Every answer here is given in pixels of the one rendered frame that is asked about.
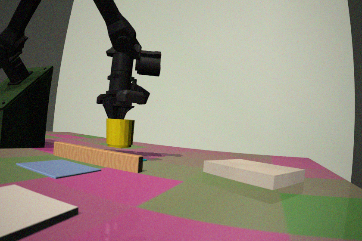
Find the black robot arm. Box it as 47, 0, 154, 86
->
0, 0, 161, 104

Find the yellow cup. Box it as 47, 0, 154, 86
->
106, 118, 135, 148

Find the wooden rectangular bar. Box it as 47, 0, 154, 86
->
53, 141, 143, 173

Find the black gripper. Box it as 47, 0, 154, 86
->
97, 70, 146, 119

